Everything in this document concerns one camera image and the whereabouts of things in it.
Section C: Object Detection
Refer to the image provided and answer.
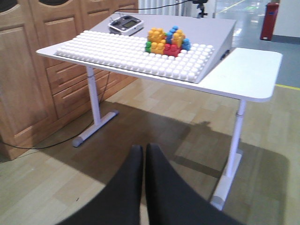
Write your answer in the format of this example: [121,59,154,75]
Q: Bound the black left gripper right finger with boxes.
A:
[145,143,239,225]

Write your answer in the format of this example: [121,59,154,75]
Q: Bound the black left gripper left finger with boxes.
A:
[59,145,143,225]

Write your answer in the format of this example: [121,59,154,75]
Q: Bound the white adjustable desk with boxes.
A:
[37,13,282,210]

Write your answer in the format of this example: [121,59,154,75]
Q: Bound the wooden wardrobe cabinet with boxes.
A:
[0,0,138,160]

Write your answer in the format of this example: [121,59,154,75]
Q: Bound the white studded building baseplate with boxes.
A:
[55,30,214,83]

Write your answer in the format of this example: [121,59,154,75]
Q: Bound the colourful building block pile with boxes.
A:
[144,25,192,57]

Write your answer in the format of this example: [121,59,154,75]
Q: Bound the grey remote controller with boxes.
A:
[108,15,144,36]

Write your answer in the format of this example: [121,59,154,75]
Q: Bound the red bin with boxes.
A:
[260,2,279,41]

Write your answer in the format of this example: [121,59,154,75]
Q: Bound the black floor cable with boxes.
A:
[0,70,113,150]

